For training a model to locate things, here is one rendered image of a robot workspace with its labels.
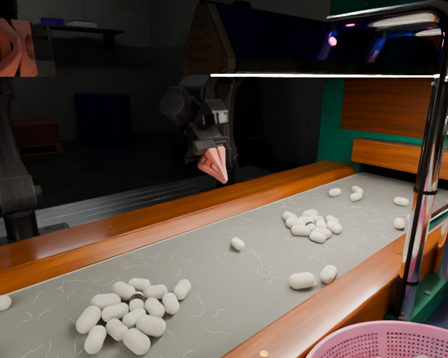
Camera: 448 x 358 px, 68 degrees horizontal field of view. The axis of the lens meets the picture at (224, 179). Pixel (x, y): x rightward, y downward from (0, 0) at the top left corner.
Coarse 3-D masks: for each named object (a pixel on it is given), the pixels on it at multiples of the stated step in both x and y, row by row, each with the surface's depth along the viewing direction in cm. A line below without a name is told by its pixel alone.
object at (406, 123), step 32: (352, 0) 99; (384, 0) 92; (416, 0) 86; (352, 96) 106; (384, 96) 98; (416, 96) 92; (320, 128) 116; (352, 128) 108; (384, 128) 100; (416, 128) 93
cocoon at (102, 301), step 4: (96, 296) 44; (100, 296) 44; (104, 296) 44; (108, 296) 44; (112, 296) 44; (116, 296) 44; (92, 300) 43; (96, 300) 43; (100, 300) 43; (104, 300) 43; (108, 300) 43; (112, 300) 43; (116, 300) 44; (120, 300) 44; (92, 304) 43; (96, 304) 43; (100, 304) 43; (104, 304) 43; (108, 304) 43; (112, 304) 43; (100, 308) 43
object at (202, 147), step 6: (198, 144) 72; (204, 144) 73; (210, 144) 74; (222, 144) 76; (198, 150) 72; (204, 150) 73; (216, 150) 75; (222, 150) 75; (222, 156) 74; (222, 162) 74; (216, 168) 77
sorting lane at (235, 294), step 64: (320, 192) 89; (384, 192) 89; (128, 256) 57; (192, 256) 57; (256, 256) 57; (320, 256) 57; (0, 320) 42; (64, 320) 42; (192, 320) 42; (256, 320) 42
